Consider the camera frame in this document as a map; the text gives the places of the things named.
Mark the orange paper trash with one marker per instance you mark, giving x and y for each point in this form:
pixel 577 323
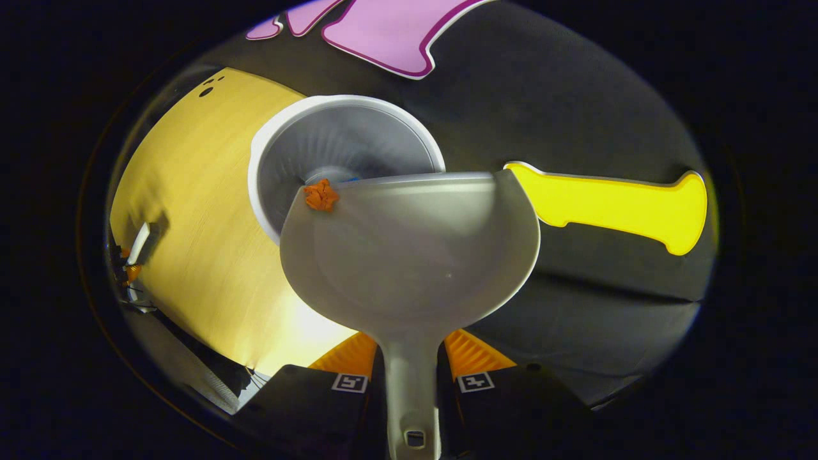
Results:
pixel 321 195

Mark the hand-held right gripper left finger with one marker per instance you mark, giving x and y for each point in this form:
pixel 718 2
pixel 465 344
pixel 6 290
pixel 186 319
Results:
pixel 313 415

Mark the grey plastic dustpan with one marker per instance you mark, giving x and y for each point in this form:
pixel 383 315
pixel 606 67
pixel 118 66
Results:
pixel 409 255

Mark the white ribbed garbage bin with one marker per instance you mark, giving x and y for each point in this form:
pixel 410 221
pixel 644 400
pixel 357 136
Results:
pixel 332 134

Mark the small grey broom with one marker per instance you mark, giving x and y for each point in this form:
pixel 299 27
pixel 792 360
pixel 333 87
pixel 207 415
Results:
pixel 139 243

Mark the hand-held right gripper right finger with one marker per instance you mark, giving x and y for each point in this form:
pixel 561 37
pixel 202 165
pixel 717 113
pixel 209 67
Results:
pixel 511 415

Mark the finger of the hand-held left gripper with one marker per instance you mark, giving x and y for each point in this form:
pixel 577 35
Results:
pixel 132 273

